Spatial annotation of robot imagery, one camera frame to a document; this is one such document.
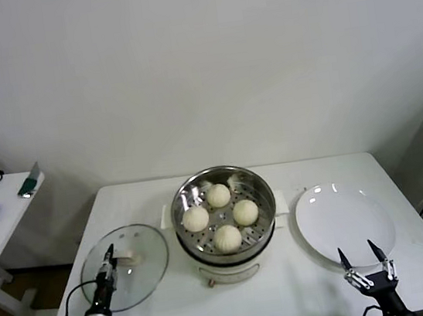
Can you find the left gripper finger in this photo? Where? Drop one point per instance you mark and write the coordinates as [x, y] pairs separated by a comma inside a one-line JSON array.
[[110, 261]]

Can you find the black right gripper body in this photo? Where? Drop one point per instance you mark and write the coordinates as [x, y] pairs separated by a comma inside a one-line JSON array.
[[382, 284]]

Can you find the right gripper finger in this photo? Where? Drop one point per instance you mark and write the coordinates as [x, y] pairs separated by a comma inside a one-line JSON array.
[[389, 269], [353, 273]]

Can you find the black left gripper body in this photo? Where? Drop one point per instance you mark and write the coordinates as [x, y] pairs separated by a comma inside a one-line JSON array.
[[106, 292]]

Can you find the round glass pot lid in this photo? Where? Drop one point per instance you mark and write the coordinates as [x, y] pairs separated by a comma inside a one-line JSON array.
[[145, 276]]

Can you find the white steamed baozi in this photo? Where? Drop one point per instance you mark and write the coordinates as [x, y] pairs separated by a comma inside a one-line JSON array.
[[218, 195], [227, 238], [246, 212], [195, 219]]

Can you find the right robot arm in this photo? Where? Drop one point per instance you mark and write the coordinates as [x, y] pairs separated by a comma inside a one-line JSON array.
[[391, 307]]

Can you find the stainless steel steamer basket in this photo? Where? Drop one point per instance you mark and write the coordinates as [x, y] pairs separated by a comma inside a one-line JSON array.
[[185, 192]]

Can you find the large white plate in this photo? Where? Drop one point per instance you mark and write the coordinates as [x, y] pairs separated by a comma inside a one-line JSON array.
[[345, 222]]

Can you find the white side desk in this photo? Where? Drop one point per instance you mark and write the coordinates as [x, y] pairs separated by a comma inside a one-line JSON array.
[[3, 232]]

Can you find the white electric cooker base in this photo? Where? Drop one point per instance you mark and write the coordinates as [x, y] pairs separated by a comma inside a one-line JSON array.
[[227, 274]]

